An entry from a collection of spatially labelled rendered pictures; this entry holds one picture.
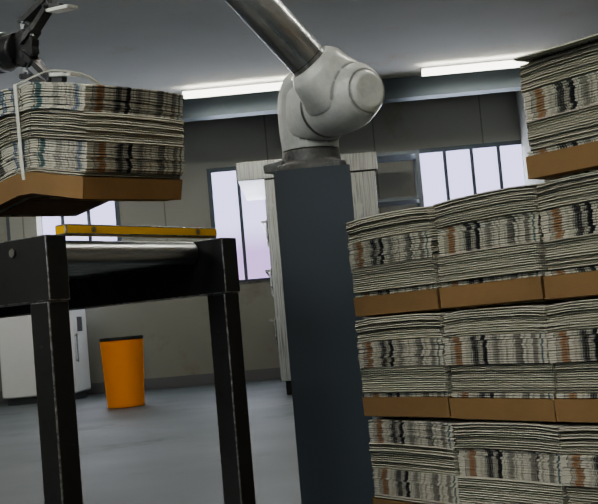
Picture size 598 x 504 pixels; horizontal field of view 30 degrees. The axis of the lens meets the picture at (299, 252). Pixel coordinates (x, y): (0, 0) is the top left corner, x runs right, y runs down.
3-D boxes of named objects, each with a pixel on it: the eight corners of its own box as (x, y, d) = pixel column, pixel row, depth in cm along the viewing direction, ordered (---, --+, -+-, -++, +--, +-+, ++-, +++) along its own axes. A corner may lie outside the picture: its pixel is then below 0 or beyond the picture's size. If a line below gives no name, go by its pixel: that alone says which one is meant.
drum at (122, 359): (109, 406, 997) (104, 338, 1001) (152, 402, 995) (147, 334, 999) (99, 410, 959) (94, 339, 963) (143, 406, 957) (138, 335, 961)
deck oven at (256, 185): (262, 387, 1090) (245, 184, 1102) (384, 376, 1090) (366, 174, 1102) (255, 398, 936) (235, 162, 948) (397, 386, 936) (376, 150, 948)
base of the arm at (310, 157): (266, 180, 311) (265, 160, 311) (346, 173, 310) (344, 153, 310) (261, 172, 293) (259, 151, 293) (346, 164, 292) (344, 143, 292)
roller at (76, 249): (194, 269, 249) (206, 252, 247) (30, 272, 210) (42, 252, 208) (182, 253, 251) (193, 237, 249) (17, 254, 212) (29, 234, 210)
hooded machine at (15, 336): (94, 395, 1220) (84, 250, 1230) (79, 399, 1152) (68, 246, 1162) (22, 401, 1223) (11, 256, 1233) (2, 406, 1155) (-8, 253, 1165)
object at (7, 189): (122, 195, 250) (118, 177, 251) (21, 194, 227) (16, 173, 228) (75, 216, 260) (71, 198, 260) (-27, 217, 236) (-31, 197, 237)
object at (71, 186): (182, 199, 240) (183, 179, 240) (83, 198, 217) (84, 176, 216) (128, 194, 249) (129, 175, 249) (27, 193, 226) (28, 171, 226)
